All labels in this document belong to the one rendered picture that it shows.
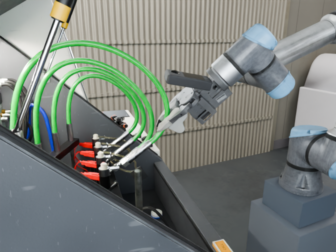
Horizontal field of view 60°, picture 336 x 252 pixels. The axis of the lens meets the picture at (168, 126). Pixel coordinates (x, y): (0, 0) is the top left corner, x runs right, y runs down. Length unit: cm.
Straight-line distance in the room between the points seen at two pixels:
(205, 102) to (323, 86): 311
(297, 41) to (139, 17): 194
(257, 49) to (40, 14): 68
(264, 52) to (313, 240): 71
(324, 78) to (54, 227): 356
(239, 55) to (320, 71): 314
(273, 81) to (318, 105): 303
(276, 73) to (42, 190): 58
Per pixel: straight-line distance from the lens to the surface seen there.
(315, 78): 385
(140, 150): 78
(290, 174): 113
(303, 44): 97
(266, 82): 77
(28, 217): 43
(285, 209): 116
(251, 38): 73
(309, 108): 386
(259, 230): 126
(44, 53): 39
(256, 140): 373
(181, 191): 96
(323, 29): 102
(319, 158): 102
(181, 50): 290
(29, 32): 107
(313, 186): 114
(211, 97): 76
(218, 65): 73
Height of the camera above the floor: 144
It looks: 18 degrees down
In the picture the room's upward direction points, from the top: straight up
